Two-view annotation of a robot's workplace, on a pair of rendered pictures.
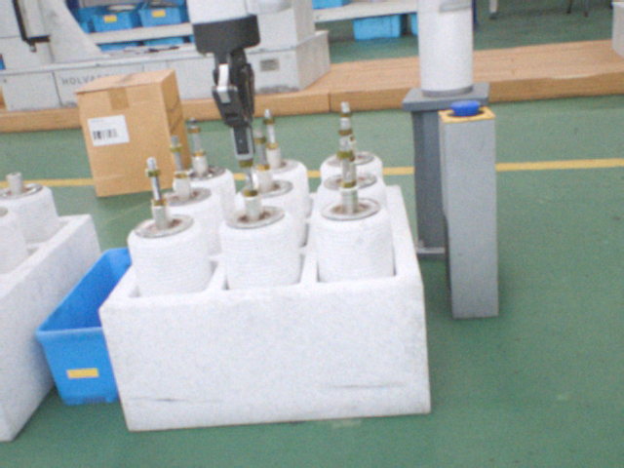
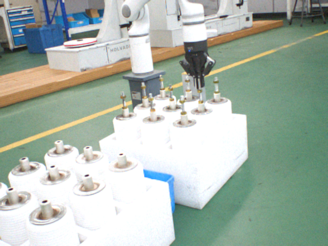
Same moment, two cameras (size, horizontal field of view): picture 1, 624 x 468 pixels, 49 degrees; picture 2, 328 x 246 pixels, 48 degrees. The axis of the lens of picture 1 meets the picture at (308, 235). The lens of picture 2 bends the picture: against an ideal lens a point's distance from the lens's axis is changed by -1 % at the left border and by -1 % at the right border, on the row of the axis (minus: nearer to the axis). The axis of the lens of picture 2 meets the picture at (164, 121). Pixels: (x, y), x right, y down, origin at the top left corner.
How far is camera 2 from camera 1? 1.21 m
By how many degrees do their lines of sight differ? 56
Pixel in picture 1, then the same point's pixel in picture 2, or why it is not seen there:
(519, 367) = not seen: hidden behind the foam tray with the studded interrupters
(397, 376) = (243, 148)
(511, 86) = (40, 88)
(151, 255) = (196, 131)
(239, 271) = (211, 129)
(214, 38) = (204, 45)
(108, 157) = not seen: outside the picture
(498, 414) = (257, 150)
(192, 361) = (213, 167)
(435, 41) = (145, 53)
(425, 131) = (149, 88)
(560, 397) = (257, 141)
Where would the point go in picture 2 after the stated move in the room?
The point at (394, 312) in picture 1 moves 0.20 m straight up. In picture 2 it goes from (243, 126) to (240, 73)
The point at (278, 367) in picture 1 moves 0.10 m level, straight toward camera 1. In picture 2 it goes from (227, 158) to (256, 160)
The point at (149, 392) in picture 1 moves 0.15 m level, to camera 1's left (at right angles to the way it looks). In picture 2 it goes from (205, 187) to (185, 213)
